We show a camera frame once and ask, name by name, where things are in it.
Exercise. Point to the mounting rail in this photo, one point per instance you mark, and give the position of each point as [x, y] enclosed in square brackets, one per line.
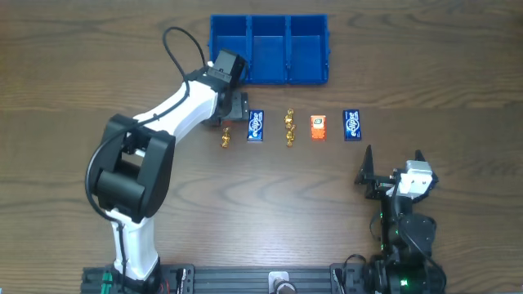
[237, 279]

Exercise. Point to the blue candy pack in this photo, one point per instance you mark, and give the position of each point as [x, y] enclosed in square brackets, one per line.
[255, 126]
[351, 124]

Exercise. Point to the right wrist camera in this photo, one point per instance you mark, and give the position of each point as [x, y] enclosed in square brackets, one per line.
[417, 175]

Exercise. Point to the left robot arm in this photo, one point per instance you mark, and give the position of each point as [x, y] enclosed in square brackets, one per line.
[192, 106]

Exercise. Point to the blue tray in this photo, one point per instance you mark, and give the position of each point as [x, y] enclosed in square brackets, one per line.
[269, 57]

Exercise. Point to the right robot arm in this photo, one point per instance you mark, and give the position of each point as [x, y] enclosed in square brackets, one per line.
[417, 232]

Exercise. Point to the orange candy box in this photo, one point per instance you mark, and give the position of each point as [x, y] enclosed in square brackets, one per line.
[318, 128]

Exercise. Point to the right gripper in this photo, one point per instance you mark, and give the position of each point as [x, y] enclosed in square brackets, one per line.
[380, 188]

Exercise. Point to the gold wrapped candy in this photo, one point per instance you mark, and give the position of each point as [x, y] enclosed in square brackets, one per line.
[291, 136]
[225, 139]
[289, 119]

